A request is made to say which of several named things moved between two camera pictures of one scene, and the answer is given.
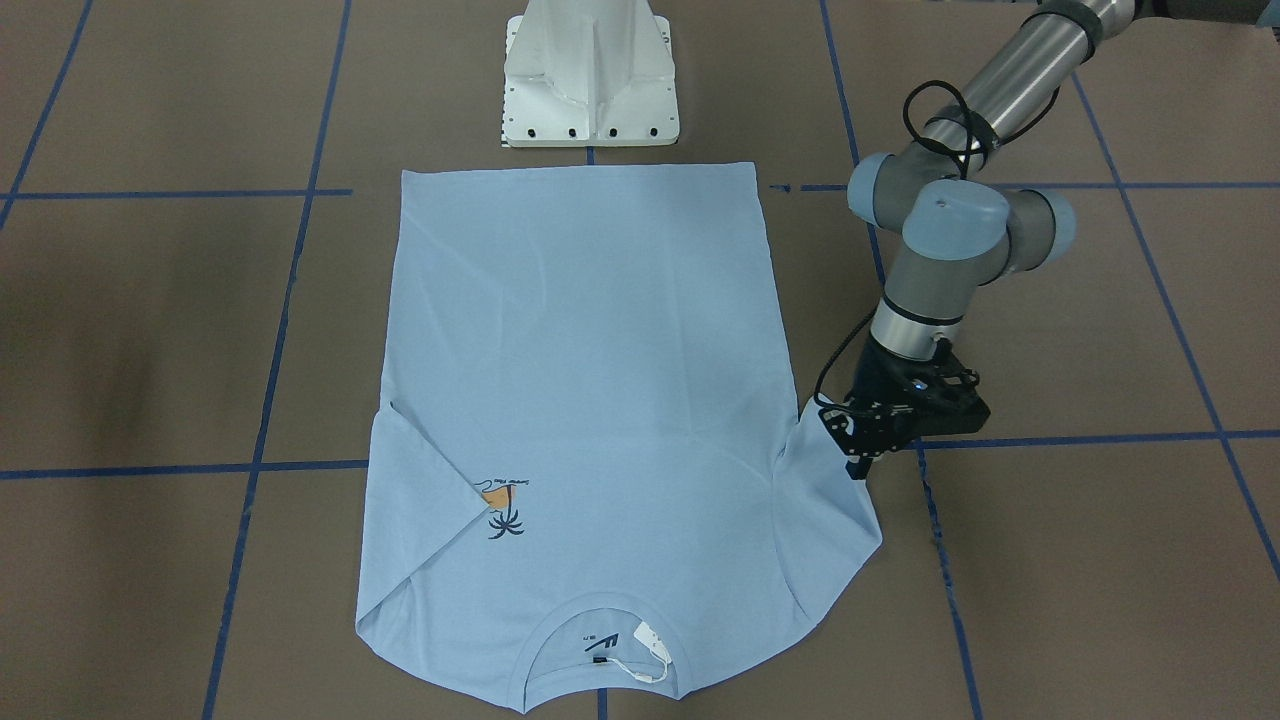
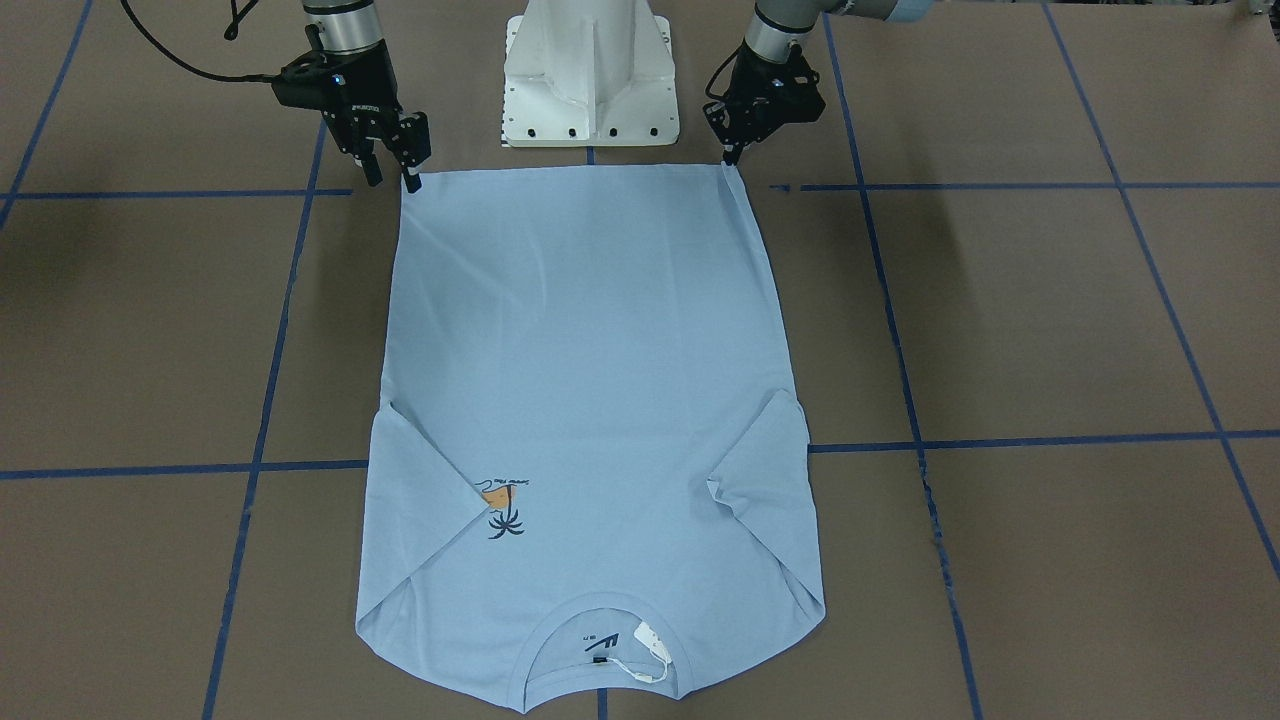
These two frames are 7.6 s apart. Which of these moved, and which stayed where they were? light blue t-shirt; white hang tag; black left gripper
Moved: black left gripper
Stayed: white hang tag; light blue t-shirt
